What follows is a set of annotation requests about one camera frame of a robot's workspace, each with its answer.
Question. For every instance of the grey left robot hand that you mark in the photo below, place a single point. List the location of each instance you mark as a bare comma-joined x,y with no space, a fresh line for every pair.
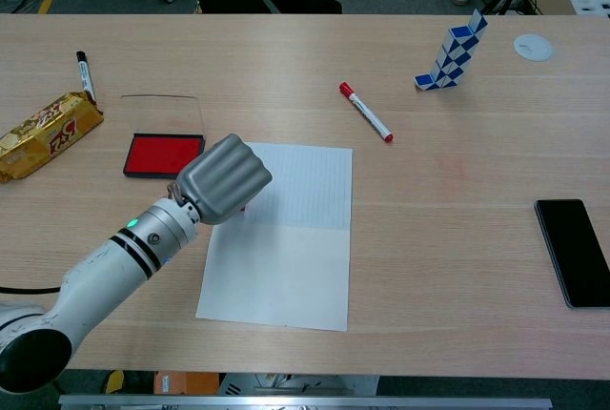
224,178

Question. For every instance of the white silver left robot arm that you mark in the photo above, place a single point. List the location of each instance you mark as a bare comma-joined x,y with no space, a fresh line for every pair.
109,276

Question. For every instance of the red ink pad clear lid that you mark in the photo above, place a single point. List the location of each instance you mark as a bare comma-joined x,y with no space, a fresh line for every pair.
162,152

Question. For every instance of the white paper sheet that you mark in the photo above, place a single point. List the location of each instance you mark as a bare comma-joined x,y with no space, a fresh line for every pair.
295,262

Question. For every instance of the red whiteboard marker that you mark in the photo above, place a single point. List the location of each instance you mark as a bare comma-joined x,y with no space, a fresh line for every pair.
367,112

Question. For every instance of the black whiteboard marker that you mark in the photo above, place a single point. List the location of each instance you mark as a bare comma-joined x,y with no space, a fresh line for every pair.
86,75

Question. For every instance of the gold snack package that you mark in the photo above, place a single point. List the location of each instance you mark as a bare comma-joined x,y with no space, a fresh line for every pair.
43,136

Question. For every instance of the orange box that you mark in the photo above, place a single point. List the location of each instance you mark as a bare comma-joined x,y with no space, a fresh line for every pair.
186,381

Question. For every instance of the yellow object under table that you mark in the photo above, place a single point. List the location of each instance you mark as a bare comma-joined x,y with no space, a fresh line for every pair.
114,380

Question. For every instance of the blue white snake puzzle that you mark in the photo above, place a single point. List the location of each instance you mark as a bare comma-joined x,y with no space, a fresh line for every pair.
453,55

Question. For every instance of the grey table grommet cap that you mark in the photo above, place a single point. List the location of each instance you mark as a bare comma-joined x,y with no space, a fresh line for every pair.
533,47

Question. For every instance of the black smartphone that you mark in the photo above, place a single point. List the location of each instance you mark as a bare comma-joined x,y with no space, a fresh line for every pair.
574,252

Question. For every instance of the aluminium rail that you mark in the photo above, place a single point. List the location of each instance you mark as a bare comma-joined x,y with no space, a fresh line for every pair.
305,403

